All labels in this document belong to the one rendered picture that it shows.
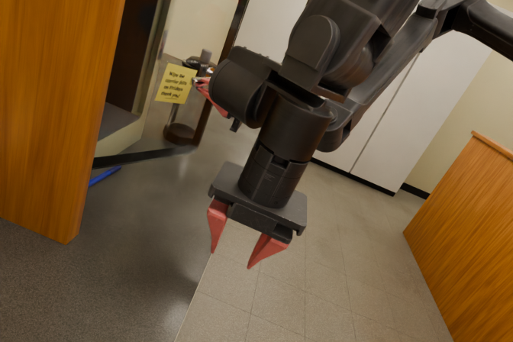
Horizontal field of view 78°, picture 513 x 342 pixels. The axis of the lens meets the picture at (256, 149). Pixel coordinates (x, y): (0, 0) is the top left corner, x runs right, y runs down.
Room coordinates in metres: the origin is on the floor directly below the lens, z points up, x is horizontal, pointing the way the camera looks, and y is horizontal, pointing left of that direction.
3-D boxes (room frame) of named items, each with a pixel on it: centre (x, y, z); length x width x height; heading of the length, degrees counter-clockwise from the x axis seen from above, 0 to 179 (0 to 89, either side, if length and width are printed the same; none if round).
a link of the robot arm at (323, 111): (0.30, -0.02, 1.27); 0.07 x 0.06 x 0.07; 59
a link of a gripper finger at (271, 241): (0.29, -0.03, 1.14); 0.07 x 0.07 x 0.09; 0
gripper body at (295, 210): (0.29, -0.02, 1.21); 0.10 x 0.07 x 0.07; 90
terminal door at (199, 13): (0.57, 0.21, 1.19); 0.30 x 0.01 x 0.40; 150
